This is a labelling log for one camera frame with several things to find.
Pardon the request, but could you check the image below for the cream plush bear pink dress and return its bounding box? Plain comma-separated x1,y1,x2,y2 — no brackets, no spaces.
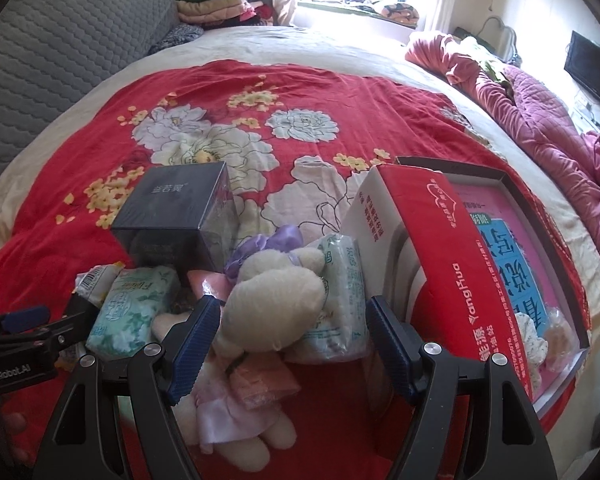
152,310,301,473

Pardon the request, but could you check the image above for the white floral fabric item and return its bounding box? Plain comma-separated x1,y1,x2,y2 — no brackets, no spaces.
515,310,548,376

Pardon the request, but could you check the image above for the shallow dark-rimmed box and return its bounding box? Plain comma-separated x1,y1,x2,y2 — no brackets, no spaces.
395,156,592,418

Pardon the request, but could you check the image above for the black square box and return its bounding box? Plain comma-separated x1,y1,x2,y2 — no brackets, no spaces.
110,161,238,288

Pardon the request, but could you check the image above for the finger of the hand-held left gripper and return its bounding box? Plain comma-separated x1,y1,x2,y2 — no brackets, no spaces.
0,306,49,337
40,295,101,356

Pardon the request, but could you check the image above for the cream bed sheet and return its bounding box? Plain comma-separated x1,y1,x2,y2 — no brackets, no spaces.
0,22,600,361

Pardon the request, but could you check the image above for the pink quilt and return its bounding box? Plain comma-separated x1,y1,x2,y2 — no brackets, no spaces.
404,30,600,281

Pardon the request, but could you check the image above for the green floral tissue pack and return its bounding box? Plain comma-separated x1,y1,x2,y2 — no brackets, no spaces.
85,266,181,361
285,234,371,366

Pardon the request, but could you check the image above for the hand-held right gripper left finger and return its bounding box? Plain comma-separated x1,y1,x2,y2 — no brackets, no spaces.
32,295,223,480

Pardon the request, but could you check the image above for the black television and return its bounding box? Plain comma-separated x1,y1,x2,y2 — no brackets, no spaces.
564,30,600,111

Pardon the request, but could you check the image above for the pink book with blue label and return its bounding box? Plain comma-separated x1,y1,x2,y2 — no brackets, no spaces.
450,182,576,361

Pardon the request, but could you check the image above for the beige soft item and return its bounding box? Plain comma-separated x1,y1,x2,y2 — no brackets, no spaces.
545,307,578,371

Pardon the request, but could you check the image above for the pink plastic packet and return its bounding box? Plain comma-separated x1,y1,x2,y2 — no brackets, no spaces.
187,269,231,306

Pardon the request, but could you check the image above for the peach packet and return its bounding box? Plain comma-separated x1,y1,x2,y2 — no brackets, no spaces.
230,360,301,411

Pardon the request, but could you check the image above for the person's left hand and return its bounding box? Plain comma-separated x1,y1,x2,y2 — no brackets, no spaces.
2,410,33,466

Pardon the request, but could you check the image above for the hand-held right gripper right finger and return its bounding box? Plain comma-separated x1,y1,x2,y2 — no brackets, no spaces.
365,295,563,480

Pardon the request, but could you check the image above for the red floral blanket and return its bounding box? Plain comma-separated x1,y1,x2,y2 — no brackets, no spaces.
0,60,588,480

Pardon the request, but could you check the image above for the grey quilted headboard cover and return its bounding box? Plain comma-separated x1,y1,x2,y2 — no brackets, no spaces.
0,0,181,206

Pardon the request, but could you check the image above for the floral patterned cushion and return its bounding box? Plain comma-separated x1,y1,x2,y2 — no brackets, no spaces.
380,1,422,26

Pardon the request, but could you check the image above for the stack of folded clothes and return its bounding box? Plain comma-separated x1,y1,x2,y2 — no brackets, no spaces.
175,0,298,28

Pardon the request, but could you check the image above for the small cream plush purple bow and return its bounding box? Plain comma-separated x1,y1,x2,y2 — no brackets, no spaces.
215,225,328,361

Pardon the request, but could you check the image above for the green cloth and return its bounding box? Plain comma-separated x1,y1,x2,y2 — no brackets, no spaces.
472,40,506,86

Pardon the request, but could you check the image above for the dark patterned pillow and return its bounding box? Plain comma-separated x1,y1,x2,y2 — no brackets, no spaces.
147,22,206,56

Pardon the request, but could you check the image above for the red and white cardboard box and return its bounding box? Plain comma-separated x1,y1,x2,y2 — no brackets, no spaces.
340,164,536,461

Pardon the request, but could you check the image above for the small white plastic packet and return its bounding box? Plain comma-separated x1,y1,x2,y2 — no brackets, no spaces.
74,264,121,306

